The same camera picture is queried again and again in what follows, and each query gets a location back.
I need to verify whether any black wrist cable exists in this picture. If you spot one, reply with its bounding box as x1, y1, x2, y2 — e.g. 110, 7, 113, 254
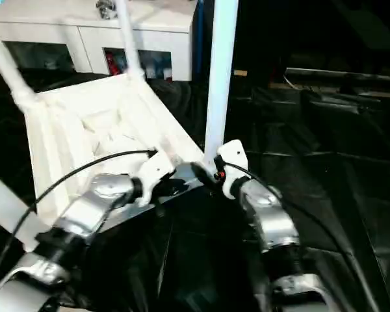
0, 149, 158, 287
224, 162, 378, 306

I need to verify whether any black low shelf board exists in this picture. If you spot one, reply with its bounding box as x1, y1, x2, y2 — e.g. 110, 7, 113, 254
285, 67, 390, 82

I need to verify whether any red bottle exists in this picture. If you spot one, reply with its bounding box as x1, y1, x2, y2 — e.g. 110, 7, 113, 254
105, 52, 118, 75

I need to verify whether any white plastic table leg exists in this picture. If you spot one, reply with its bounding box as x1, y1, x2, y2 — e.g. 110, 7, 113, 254
203, 0, 241, 162
0, 23, 38, 108
0, 166, 38, 251
114, 0, 147, 80

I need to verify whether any small white jar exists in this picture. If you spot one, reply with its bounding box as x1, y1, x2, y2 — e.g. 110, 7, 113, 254
152, 58, 167, 79

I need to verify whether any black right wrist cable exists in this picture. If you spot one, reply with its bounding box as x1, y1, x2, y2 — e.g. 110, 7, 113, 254
224, 162, 378, 306

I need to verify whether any white sideboard cabinet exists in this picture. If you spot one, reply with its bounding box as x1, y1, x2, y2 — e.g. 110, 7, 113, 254
0, 0, 197, 82

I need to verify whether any black plastic mat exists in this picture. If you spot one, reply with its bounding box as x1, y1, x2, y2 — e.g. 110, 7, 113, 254
0, 68, 390, 312

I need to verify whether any grey crumpled object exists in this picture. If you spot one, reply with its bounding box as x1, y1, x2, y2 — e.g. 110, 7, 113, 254
96, 0, 118, 19

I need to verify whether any white plastic table top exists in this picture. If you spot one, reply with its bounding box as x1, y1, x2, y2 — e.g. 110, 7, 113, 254
13, 68, 212, 253

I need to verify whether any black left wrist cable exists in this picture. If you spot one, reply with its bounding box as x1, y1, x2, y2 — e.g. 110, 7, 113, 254
0, 149, 158, 287

